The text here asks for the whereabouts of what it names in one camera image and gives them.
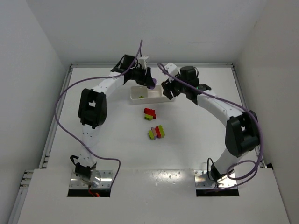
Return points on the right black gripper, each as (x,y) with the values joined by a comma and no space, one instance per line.
(171,86)

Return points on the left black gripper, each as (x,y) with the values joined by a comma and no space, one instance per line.
(145,77)

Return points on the purple lego piece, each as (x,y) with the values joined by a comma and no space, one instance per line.
(154,84)

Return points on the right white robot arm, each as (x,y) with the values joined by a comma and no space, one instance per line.
(242,134)

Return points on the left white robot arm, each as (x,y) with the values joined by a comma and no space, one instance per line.
(92,110)

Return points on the white three-compartment tray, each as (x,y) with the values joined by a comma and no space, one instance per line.
(151,96)

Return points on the red flat lego brick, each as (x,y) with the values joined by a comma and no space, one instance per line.
(149,111)

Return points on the red and green rounded lego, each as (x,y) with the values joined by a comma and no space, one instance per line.
(150,116)

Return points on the green red purple lego stack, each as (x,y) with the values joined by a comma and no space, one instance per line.
(156,132)

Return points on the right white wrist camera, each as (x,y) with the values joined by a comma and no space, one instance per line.
(172,69)

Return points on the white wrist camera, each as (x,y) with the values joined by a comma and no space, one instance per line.
(143,60)
(172,69)

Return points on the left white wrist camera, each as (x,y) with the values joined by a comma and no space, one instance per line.
(143,60)

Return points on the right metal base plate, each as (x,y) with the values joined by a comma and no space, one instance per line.
(202,182)

